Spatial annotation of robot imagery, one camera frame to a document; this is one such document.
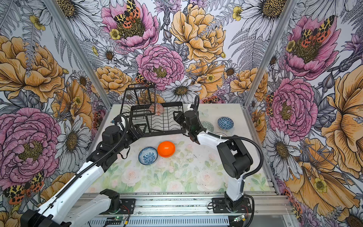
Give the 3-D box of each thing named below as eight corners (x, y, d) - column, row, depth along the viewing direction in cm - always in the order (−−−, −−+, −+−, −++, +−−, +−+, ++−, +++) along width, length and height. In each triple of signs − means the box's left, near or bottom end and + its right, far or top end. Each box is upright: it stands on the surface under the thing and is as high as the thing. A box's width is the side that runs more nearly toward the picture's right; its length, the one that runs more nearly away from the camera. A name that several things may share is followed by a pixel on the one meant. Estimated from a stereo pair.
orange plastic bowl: (157, 158, 93) (156, 155, 89) (159, 145, 99) (158, 141, 95) (175, 158, 93) (174, 155, 89) (175, 145, 99) (175, 141, 95)
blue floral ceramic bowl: (138, 165, 90) (136, 162, 86) (141, 150, 97) (140, 146, 93) (157, 165, 90) (156, 162, 86) (159, 150, 97) (158, 146, 93)
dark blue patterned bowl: (218, 129, 107) (219, 126, 104) (216, 119, 114) (217, 116, 110) (233, 129, 108) (234, 126, 104) (230, 120, 114) (232, 116, 110)
